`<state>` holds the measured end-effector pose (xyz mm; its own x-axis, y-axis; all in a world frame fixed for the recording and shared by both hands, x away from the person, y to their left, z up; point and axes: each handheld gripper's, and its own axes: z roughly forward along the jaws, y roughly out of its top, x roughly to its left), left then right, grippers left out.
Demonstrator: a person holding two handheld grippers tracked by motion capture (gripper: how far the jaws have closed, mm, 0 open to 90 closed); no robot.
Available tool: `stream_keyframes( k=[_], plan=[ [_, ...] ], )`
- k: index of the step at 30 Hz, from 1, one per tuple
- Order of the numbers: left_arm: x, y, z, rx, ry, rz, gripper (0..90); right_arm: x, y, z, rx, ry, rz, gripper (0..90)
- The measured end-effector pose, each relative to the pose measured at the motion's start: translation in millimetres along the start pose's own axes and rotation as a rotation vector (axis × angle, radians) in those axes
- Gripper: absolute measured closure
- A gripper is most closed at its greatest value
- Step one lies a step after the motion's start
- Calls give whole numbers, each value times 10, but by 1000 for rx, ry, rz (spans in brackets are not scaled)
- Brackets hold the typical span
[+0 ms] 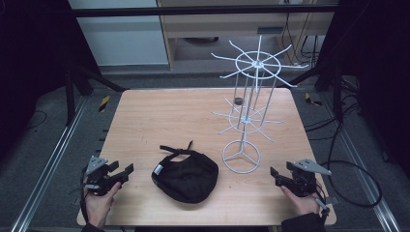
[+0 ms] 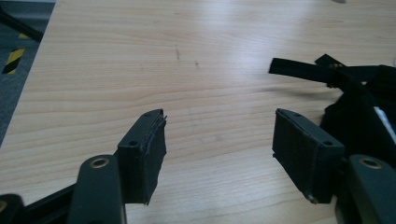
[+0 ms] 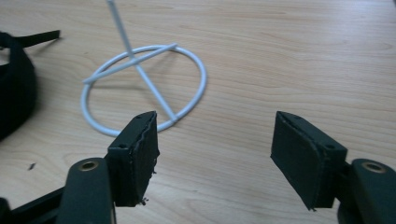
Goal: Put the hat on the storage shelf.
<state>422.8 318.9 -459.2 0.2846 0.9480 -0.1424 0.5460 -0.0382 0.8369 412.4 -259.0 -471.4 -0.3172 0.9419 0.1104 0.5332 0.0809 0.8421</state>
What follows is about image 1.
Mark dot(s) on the dark curtain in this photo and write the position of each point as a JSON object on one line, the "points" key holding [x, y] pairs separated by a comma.
{"points": [[380, 64], [32, 64]]}

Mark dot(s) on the black cap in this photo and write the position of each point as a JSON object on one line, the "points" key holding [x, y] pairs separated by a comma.
{"points": [[188, 177]]}

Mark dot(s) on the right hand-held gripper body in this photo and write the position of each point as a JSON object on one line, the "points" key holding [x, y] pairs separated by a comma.
{"points": [[303, 182]]}

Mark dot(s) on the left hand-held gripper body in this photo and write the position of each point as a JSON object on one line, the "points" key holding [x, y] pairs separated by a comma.
{"points": [[98, 180]]}

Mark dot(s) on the yellow black striped tape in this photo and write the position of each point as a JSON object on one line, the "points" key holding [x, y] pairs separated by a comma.
{"points": [[312, 100], [103, 103]]}

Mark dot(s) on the black horizontal frame bar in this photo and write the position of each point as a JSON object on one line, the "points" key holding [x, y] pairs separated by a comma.
{"points": [[193, 10]]}

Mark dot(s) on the white cabinet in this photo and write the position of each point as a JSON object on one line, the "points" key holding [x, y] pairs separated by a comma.
{"points": [[122, 42]]}

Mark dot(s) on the metal floor rail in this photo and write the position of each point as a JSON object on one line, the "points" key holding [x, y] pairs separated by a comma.
{"points": [[48, 170], [383, 211]]}

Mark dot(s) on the person's right hand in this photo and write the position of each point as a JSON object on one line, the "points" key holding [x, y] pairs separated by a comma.
{"points": [[304, 204]]}

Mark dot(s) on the black metal stand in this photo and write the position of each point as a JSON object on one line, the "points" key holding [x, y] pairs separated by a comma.
{"points": [[69, 96], [336, 96]]}

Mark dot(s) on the small black round puck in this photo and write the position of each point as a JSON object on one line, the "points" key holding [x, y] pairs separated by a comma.
{"points": [[239, 101]]}

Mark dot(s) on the person's left hand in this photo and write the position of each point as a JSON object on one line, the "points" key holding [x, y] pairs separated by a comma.
{"points": [[98, 208]]}

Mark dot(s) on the light wooden desk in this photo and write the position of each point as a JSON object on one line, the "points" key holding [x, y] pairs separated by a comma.
{"points": [[209, 29]]}

